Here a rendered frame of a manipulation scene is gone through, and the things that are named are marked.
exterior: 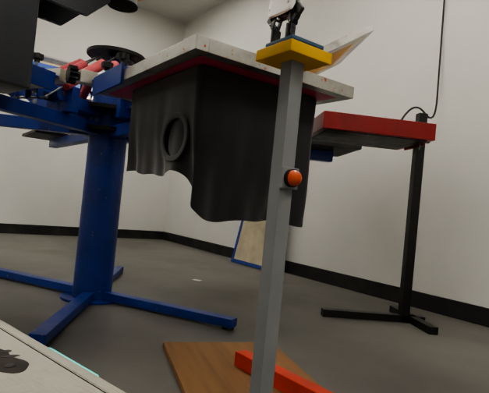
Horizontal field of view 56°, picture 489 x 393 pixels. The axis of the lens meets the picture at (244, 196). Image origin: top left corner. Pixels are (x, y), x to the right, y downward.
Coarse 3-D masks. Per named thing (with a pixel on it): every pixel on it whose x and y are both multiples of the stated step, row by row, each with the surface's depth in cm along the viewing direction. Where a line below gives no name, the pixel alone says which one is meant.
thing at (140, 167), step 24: (192, 72) 128; (144, 96) 154; (168, 96) 139; (192, 96) 127; (144, 120) 153; (168, 120) 137; (192, 120) 127; (144, 144) 153; (168, 144) 139; (192, 144) 127; (144, 168) 152; (168, 168) 135; (192, 168) 129
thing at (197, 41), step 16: (176, 48) 122; (192, 48) 115; (208, 48) 116; (224, 48) 118; (240, 48) 121; (144, 64) 139; (160, 64) 130; (176, 64) 128; (240, 64) 123; (256, 64) 124; (128, 80) 153; (304, 80) 135; (320, 80) 138; (112, 96) 180; (336, 96) 146; (352, 96) 147
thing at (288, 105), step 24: (264, 48) 108; (288, 48) 101; (312, 48) 104; (288, 72) 107; (288, 96) 106; (288, 120) 107; (288, 144) 107; (288, 168) 106; (288, 192) 108; (288, 216) 108; (264, 240) 109; (264, 264) 108; (264, 288) 107; (264, 312) 106; (264, 336) 105; (264, 360) 106; (264, 384) 106
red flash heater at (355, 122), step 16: (336, 112) 237; (320, 128) 242; (336, 128) 237; (352, 128) 238; (368, 128) 239; (384, 128) 240; (400, 128) 240; (416, 128) 241; (432, 128) 242; (368, 144) 275; (384, 144) 269; (400, 144) 264; (416, 144) 260
